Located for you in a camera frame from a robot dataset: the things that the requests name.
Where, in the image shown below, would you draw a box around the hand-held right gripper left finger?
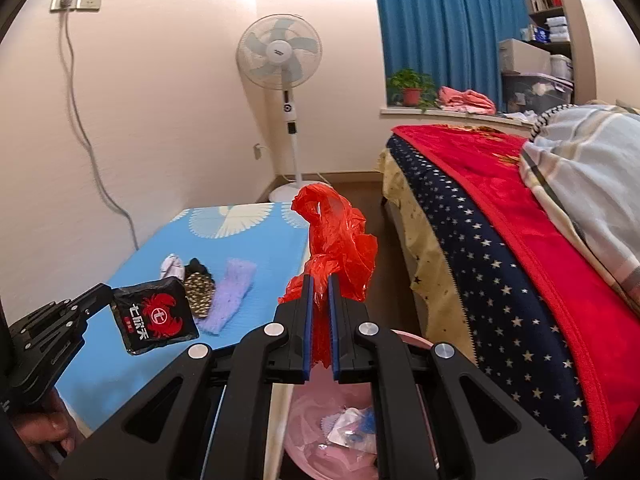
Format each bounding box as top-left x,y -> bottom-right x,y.
57,274 -> 315,480

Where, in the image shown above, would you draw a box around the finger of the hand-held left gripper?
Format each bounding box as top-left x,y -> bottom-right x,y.
59,283 -> 114,322

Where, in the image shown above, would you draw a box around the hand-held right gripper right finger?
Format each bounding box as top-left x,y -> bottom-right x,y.
327,274 -> 586,480

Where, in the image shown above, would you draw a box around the black snack packet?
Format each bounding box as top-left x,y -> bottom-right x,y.
110,275 -> 200,356

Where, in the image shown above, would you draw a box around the red plastic bag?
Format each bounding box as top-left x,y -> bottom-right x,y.
277,183 -> 379,367

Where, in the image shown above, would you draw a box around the clear plastic bag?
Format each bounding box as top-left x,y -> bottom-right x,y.
325,406 -> 379,456

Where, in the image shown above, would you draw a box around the person's left hand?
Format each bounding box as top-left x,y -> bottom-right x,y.
12,389 -> 85,463

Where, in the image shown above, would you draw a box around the purple fluffy sock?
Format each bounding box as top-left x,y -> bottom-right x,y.
199,258 -> 259,334

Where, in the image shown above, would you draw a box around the white pink sock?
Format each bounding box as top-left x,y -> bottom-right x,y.
159,253 -> 189,281

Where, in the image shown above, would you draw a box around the leopard print sock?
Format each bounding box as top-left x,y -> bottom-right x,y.
183,258 -> 219,319

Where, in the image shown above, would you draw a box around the bed with star blanket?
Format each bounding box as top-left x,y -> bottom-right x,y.
377,132 -> 614,480

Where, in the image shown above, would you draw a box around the red blanket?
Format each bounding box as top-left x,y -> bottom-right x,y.
391,122 -> 640,467

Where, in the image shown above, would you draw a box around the potted green plant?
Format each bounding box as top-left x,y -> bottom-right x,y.
387,68 -> 439,111

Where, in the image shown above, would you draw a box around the pink folded clothes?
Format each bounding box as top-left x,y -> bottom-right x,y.
436,86 -> 497,115

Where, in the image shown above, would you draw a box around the white standing fan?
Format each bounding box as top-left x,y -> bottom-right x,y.
236,14 -> 332,207

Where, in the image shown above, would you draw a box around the striped grey duvet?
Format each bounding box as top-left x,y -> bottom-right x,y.
518,102 -> 640,302

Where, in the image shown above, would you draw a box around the clear plastic storage bin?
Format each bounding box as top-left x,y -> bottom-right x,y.
501,72 -> 574,114

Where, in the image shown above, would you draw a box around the blue curtain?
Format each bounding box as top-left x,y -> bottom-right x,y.
370,0 -> 532,117

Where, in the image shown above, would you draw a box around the white cardboard box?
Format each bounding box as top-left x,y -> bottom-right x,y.
497,38 -> 552,75

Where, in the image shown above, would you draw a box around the white lidded container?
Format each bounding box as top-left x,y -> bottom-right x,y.
550,53 -> 574,81

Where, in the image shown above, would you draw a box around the stack of white packages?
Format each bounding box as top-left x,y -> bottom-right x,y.
544,15 -> 571,44

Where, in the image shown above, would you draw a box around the dark wooden shelf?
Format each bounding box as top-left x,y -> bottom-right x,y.
520,0 -> 574,57

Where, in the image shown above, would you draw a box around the grey wall cable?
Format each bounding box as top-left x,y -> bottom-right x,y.
57,2 -> 141,252

